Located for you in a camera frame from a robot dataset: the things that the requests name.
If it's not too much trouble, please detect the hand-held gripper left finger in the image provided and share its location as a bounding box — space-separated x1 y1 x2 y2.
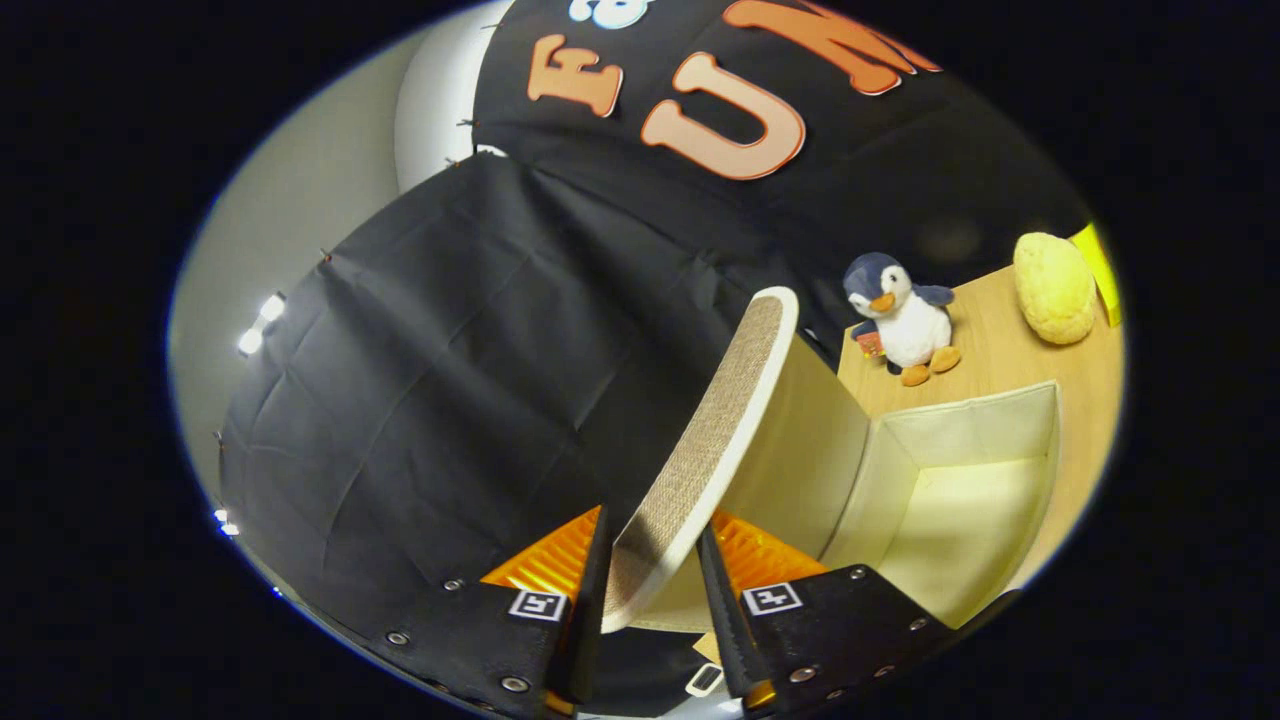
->
365 505 611 720

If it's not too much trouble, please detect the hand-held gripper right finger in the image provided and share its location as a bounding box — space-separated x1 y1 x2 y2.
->
697 508 956 713

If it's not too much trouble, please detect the beige fabric storage box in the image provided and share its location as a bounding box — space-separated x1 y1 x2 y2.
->
600 286 1063 635

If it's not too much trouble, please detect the blue white penguin plush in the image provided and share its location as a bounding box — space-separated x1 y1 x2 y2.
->
843 252 963 388

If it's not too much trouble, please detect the ceiling light panel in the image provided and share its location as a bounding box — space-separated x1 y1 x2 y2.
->
236 292 288 358

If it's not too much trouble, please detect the yellow bread-shaped plush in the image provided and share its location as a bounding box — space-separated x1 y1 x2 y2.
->
1013 232 1098 346

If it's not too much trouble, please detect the yellow book with red circle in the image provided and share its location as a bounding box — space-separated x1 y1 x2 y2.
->
1070 222 1123 328

